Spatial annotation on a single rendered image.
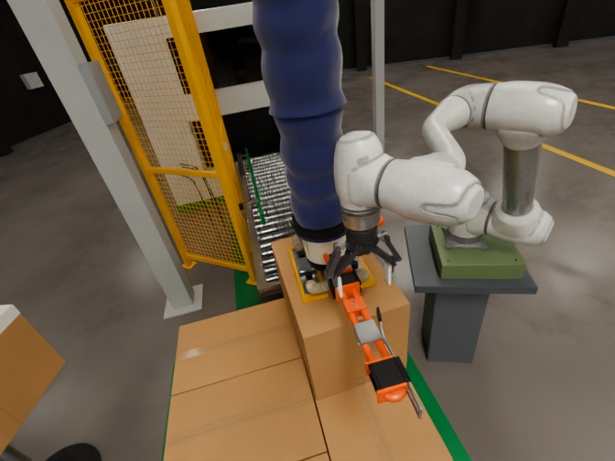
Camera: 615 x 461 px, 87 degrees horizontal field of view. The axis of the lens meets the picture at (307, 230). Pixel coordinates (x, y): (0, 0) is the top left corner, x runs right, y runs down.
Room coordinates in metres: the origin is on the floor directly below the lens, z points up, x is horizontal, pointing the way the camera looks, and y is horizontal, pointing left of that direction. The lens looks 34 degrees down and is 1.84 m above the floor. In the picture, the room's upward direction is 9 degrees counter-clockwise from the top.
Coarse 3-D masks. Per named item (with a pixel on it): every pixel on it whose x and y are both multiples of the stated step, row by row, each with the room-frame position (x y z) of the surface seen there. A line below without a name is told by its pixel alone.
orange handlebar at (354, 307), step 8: (328, 256) 0.93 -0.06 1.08; (344, 296) 0.72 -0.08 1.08; (360, 296) 0.70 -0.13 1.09; (344, 304) 0.69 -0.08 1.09; (352, 304) 0.68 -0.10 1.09; (360, 304) 0.68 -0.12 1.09; (352, 312) 0.65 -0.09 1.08; (360, 312) 0.67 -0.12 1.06; (368, 312) 0.65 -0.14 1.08; (352, 320) 0.62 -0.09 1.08; (376, 344) 0.54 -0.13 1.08; (368, 352) 0.51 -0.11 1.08; (384, 352) 0.50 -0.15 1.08; (368, 360) 0.49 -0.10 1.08; (400, 392) 0.39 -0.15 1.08; (392, 400) 0.38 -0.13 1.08; (400, 400) 0.38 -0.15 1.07
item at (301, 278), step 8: (288, 248) 1.18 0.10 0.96; (296, 256) 1.11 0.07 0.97; (304, 256) 1.08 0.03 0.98; (296, 264) 1.05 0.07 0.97; (296, 272) 1.01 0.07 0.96; (312, 272) 0.99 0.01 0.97; (304, 280) 0.95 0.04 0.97; (320, 280) 0.94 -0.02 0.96; (304, 288) 0.90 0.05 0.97; (304, 296) 0.87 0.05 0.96; (312, 296) 0.86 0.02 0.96; (320, 296) 0.86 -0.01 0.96; (328, 296) 0.86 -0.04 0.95
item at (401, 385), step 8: (376, 360) 0.47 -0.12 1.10; (384, 360) 0.47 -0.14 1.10; (392, 360) 0.47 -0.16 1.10; (368, 368) 0.47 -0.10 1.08; (376, 368) 0.46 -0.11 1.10; (384, 368) 0.45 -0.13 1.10; (392, 368) 0.45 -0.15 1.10; (376, 376) 0.43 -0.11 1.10; (384, 376) 0.43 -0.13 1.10; (392, 376) 0.43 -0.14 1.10; (400, 376) 0.42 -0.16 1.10; (376, 384) 0.41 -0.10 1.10; (384, 384) 0.41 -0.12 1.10; (392, 384) 0.41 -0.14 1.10; (400, 384) 0.41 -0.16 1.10; (376, 392) 0.42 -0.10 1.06; (384, 392) 0.40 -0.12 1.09; (392, 392) 0.40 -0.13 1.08; (384, 400) 0.40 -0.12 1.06
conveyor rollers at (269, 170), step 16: (256, 160) 3.45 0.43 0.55; (272, 160) 3.38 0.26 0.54; (256, 176) 3.02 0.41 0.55; (272, 176) 3.01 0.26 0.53; (272, 192) 2.65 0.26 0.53; (288, 192) 2.58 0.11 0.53; (256, 208) 2.37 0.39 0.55; (272, 208) 2.38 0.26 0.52; (288, 208) 2.31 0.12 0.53; (256, 224) 2.11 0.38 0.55; (272, 224) 2.10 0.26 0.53; (288, 224) 2.04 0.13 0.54; (272, 240) 1.93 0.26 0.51; (272, 256) 1.68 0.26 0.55; (272, 272) 1.56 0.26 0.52
